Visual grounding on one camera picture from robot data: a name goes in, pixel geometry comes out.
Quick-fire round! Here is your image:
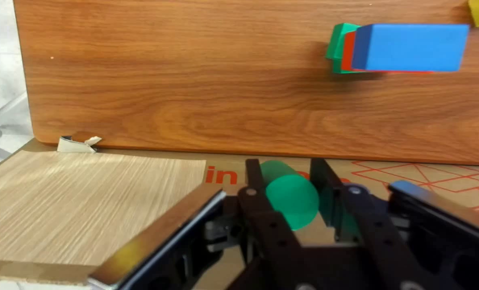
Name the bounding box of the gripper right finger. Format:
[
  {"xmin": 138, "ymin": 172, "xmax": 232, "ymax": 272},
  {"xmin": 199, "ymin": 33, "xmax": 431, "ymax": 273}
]
[{"xmin": 310, "ymin": 157, "xmax": 479, "ymax": 290}]

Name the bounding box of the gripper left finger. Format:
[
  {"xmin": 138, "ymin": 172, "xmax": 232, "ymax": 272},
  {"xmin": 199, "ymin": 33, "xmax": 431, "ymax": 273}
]
[{"xmin": 88, "ymin": 158, "xmax": 306, "ymax": 290}]

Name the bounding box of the green cylinder block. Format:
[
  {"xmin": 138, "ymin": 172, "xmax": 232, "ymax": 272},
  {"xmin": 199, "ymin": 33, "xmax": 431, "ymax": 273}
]
[{"xmin": 260, "ymin": 160, "xmax": 320, "ymax": 231}]

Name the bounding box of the red block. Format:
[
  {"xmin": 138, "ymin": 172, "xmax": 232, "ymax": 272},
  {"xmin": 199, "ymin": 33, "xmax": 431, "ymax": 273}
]
[{"xmin": 341, "ymin": 31, "xmax": 434, "ymax": 75}]

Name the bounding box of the blue rectangular block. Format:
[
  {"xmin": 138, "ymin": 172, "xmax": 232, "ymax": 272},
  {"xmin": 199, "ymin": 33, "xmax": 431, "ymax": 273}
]
[{"xmin": 351, "ymin": 23, "xmax": 470, "ymax": 73}]

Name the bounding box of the cardboard sheet with red print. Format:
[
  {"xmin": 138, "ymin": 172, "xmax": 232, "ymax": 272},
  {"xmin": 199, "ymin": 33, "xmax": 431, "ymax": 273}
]
[{"xmin": 0, "ymin": 139, "xmax": 479, "ymax": 290}]

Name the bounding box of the light wood grain sheet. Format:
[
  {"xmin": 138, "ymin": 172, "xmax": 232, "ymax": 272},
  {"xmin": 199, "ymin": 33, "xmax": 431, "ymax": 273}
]
[{"xmin": 0, "ymin": 150, "xmax": 207, "ymax": 267}]

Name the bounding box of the torn white paper scrap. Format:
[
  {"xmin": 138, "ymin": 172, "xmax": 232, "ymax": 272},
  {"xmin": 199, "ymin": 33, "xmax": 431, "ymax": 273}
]
[{"xmin": 57, "ymin": 135, "xmax": 102, "ymax": 154}]

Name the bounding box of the grey metal frame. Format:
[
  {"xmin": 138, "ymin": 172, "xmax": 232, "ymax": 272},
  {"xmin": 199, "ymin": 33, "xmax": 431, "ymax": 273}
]
[{"xmin": 0, "ymin": 92, "xmax": 34, "ymax": 162}]

